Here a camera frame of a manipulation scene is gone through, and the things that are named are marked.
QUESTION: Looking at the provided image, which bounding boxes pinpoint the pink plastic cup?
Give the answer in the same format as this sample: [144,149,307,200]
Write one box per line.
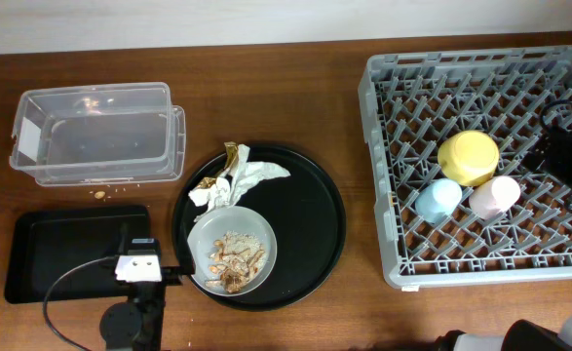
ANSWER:
[469,175,521,219]

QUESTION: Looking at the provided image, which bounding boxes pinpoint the light blue plastic cup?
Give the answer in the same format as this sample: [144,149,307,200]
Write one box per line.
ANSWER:
[415,178,462,224]

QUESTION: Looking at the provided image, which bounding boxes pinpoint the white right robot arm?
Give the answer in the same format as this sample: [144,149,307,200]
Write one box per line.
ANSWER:
[99,145,572,350]

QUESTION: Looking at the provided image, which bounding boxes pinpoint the grey dishwasher rack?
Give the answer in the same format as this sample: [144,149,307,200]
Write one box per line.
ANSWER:
[358,46,572,290]

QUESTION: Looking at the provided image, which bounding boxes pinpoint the grey plate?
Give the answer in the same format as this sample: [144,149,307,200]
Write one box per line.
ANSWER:
[187,207,278,297]

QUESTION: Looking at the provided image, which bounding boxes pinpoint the food scraps on plate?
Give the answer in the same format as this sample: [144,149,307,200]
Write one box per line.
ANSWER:
[206,231,267,293]

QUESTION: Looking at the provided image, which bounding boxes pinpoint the black rectangular tray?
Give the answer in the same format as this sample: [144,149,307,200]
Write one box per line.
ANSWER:
[4,205,150,304]

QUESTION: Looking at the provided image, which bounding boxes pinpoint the crumpled white paper napkin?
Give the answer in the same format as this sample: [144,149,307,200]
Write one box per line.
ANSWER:
[189,143,290,222]

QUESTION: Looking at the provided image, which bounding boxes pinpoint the clear plastic storage bin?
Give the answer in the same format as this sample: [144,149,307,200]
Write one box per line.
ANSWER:
[9,82,186,187]

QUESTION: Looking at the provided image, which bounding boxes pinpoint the yellow plastic bowl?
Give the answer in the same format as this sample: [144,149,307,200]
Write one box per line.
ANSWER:
[438,131,500,187]

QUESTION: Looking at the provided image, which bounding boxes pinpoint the gold foil wrapper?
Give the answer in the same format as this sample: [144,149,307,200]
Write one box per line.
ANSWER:
[197,141,239,189]

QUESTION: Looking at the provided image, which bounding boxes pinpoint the round black tray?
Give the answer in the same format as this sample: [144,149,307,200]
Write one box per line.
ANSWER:
[200,143,347,312]

